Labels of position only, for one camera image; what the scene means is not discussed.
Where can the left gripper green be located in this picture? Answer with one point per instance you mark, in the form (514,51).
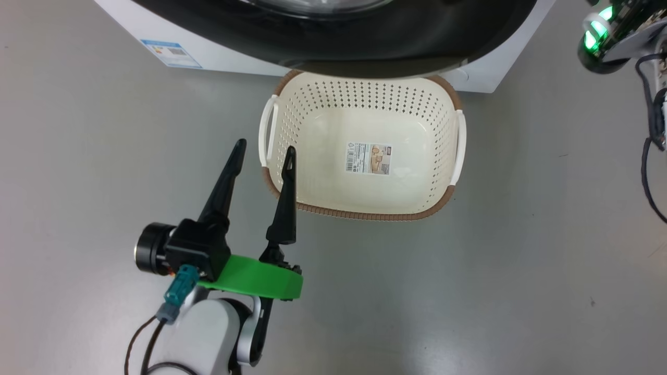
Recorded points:
(255,278)

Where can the black glass washing machine door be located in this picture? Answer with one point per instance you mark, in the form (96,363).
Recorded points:
(365,47)

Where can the cream perforated laundry basket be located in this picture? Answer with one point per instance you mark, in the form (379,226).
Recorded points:
(323,156)

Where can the basket product label sticker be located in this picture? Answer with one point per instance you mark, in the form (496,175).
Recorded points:
(368,158)

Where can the white washing machine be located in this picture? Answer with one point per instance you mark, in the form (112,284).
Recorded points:
(234,57)

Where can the blue energy label sticker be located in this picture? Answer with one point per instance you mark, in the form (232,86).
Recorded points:
(172,53)

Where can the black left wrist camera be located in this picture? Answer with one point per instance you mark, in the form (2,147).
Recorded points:
(198,245)

